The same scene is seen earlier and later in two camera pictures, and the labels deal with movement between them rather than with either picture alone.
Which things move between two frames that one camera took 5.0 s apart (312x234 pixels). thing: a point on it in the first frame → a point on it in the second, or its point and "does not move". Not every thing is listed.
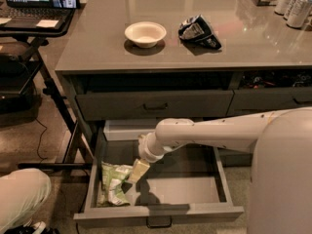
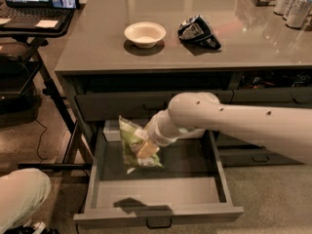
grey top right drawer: (253, 100) does not move
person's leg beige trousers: (21, 193) does not move
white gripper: (145, 149) → (155, 133)
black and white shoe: (38, 227) does not move
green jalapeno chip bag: (111, 191) → (128, 131)
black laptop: (29, 7) does not move
